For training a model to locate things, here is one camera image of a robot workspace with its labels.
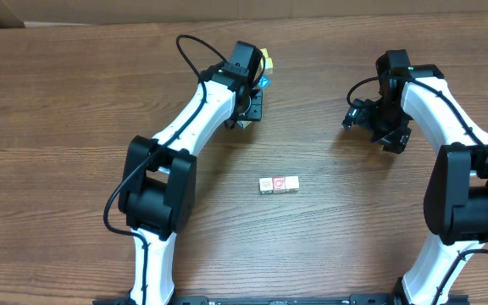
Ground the red M letter block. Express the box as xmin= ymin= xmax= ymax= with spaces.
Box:
xmin=259 ymin=177 xmax=274 ymax=194

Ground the red Q wooden block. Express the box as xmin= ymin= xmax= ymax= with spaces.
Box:
xmin=272 ymin=176 xmax=286 ymax=193

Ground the cow picture number 2 block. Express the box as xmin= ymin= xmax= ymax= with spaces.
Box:
xmin=285 ymin=176 xmax=300 ymax=192

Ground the blue-sided picture block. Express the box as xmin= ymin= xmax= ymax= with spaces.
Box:
xmin=237 ymin=121 xmax=252 ymax=129

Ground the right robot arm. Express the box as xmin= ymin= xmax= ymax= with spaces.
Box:
xmin=342 ymin=49 xmax=488 ymax=305

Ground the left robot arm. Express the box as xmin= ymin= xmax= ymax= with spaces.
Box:
xmin=111 ymin=41 xmax=266 ymax=304

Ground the blue X letter block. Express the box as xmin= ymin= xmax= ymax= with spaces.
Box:
xmin=258 ymin=75 xmax=270 ymax=90

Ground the yellow block near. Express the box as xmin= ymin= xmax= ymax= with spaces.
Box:
xmin=264 ymin=58 xmax=274 ymax=75

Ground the yellow block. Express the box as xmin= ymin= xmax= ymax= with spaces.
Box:
xmin=260 ymin=48 xmax=269 ymax=58
xmin=264 ymin=58 xmax=274 ymax=75

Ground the yellow block far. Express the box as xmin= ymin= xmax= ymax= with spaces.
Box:
xmin=260 ymin=48 xmax=269 ymax=58

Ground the cardboard box edge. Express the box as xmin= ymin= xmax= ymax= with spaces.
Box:
xmin=0 ymin=0 xmax=488 ymax=28

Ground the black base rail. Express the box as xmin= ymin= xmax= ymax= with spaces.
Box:
xmin=93 ymin=294 xmax=469 ymax=305

